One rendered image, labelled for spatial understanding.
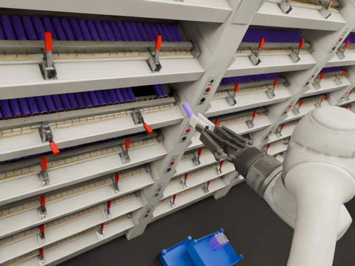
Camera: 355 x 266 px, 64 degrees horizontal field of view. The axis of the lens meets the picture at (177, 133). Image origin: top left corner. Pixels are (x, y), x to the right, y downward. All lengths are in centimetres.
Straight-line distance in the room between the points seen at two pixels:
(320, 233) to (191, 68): 58
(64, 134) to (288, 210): 57
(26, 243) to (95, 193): 31
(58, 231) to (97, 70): 76
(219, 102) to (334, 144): 71
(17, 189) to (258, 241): 154
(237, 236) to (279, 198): 139
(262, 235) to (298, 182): 163
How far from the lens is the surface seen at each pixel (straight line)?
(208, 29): 88
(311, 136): 47
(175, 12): 71
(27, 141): 78
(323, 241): 45
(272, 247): 210
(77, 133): 81
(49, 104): 82
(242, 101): 122
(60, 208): 111
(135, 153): 105
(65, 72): 68
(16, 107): 81
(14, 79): 65
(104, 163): 99
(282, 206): 62
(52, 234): 128
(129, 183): 120
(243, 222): 207
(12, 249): 126
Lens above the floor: 151
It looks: 40 degrees down
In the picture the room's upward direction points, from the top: 25 degrees clockwise
